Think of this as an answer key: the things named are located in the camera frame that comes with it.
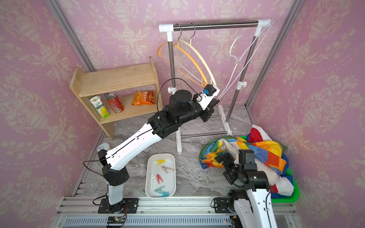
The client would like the rainbow striped jacket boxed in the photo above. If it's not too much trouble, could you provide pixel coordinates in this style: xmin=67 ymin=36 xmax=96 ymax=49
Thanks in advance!
xmin=199 ymin=135 xmax=289 ymax=186

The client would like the wooden clothes hanger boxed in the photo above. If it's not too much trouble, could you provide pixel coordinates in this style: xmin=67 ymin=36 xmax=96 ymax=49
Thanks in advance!
xmin=157 ymin=24 xmax=216 ymax=87

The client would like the pink clothespin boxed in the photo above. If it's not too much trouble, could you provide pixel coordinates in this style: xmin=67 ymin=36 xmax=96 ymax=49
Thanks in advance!
xmin=161 ymin=165 xmax=174 ymax=173

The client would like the blue clothespin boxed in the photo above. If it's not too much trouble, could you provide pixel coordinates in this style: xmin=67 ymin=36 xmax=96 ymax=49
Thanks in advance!
xmin=158 ymin=192 xmax=170 ymax=197

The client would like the red clothespin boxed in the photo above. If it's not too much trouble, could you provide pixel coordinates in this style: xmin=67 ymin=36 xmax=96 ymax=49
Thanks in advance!
xmin=156 ymin=174 xmax=163 ymax=184

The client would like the teal green clothespin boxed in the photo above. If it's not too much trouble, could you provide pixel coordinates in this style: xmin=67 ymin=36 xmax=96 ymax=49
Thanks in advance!
xmin=154 ymin=186 xmax=165 ymax=193

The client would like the cream white clothes hanger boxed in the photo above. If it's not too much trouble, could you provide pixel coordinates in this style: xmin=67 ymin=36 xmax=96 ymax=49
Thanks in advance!
xmin=177 ymin=23 xmax=216 ymax=87

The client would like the white clothespin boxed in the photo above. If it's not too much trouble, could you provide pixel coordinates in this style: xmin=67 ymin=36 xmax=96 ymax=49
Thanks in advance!
xmin=150 ymin=173 xmax=158 ymax=188

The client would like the white wire clothes hanger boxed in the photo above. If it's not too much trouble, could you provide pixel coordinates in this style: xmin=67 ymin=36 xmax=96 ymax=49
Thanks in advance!
xmin=217 ymin=18 xmax=276 ymax=100

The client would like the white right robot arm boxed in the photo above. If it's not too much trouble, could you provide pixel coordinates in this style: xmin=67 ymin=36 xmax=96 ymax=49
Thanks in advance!
xmin=215 ymin=149 xmax=277 ymax=228

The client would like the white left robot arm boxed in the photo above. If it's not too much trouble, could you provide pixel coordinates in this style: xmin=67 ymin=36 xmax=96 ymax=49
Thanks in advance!
xmin=98 ymin=84 xmax=220 ymax=205

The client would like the orange snack bag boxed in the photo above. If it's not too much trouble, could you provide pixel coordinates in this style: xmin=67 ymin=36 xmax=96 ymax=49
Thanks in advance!
xmin=132 ymin=91 xmax=156 ymax=105

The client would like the green plastic basket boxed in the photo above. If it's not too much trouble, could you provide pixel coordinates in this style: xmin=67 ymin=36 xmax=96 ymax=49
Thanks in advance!
xmin=238 ymin=135 xmax=300 ymax=203

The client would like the white plastic tray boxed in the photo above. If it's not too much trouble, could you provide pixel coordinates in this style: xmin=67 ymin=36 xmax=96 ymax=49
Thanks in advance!
xmin=145 ymin=154 xmax=176 ymax=199

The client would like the red soda can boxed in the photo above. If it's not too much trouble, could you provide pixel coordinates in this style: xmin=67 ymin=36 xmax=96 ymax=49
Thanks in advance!
xmin=107 ymin=94 xmax=124 ymax=114

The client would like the metal clothes rack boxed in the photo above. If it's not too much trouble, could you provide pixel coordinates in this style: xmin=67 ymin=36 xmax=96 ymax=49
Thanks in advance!
xmin=159 ymin=19 xmax=275 ymax=155

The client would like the wooden two-tier shelf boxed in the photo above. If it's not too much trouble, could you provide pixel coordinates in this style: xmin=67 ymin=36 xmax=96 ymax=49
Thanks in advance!
xmin=69 ymin=57 xmax=163 ymax=141

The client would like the green white juice carton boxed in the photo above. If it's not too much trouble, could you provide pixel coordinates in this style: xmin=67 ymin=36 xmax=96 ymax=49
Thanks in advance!
xmin=89 ymin=96 xmax=110 ymax=119

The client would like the small circuit board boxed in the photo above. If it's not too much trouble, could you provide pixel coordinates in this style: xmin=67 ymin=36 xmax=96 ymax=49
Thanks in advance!
xmin=106 ymin=216 xmax=126 ymax=226

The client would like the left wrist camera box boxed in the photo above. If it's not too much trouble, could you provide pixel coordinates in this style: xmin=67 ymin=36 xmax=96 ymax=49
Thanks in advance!
xmin=193 ymin=84 xmax=220 ymax=111

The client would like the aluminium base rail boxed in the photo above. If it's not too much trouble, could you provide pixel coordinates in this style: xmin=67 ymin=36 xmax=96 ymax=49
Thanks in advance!
xmin=51 ymin=196 xmax=297 ymax=228

